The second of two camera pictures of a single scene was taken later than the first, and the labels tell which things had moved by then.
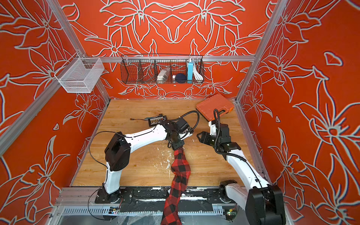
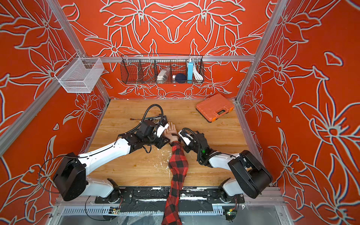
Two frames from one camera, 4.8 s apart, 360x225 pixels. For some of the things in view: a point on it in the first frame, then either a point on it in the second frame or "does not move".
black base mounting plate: [154, 199] does not move
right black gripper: [205, 138] -> [186, 148]
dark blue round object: [181, 78] does not move
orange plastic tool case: [206, 108] does not move
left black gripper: [178, 146] -> [161, 143]
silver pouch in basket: [163, 75] does not move
